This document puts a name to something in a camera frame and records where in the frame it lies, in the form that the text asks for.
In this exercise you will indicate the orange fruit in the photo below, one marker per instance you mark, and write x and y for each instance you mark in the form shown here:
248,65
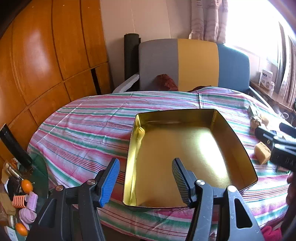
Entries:
26,185
21,229

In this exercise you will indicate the orange ribbed hair roller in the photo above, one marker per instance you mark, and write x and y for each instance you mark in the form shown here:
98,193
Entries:
18,201

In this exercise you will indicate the wooden wardrobe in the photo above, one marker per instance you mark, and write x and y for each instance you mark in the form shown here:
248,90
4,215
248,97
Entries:
46,58

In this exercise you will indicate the black bar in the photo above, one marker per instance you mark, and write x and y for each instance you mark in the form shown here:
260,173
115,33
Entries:
13,146

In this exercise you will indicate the pale yellow sponge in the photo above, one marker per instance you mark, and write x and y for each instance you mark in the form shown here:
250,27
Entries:
262,153

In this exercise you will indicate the wooden side desk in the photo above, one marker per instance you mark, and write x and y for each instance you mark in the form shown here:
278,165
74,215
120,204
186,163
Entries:
261,90

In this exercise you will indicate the person's right hand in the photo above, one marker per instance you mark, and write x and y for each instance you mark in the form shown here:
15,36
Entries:
291,190

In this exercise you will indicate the striped tablecloth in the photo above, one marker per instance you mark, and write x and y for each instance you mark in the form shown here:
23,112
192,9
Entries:
87,129

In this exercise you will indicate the grey yellow blue chair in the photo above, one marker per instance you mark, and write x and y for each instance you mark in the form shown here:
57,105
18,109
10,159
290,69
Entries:
196,64

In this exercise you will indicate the small white bottle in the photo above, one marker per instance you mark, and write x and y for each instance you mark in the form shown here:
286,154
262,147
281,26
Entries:
272,86

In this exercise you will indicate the white blue-label box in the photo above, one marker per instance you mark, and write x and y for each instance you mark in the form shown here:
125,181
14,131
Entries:
265,78

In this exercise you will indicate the dark red cloth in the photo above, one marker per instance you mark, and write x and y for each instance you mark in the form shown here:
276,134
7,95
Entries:
166,82

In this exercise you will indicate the pink cloth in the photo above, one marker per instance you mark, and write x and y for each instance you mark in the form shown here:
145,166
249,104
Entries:
271,233

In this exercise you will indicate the black rolled mat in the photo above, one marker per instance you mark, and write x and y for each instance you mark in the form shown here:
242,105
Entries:
130,58

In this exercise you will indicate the window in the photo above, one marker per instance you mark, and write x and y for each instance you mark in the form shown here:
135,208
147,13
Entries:
254,30

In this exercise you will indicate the patterned curtain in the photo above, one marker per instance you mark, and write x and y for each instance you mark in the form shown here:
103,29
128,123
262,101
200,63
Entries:
208,18
288,69

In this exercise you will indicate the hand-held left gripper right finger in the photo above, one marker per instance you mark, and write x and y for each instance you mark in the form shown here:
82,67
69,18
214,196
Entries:
181,180

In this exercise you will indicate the gold metal tin box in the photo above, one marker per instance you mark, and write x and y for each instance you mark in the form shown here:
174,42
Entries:
180,143

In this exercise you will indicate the white mug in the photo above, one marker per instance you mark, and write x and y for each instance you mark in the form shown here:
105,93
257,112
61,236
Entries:
286,115

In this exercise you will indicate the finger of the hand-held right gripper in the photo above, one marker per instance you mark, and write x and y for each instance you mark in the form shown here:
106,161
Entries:
289,128
266,136

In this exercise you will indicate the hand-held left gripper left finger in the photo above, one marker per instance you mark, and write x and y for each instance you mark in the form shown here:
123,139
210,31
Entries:
108,185

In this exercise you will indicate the knotted white bandage roll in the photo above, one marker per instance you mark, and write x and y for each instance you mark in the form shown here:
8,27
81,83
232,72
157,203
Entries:
255,121

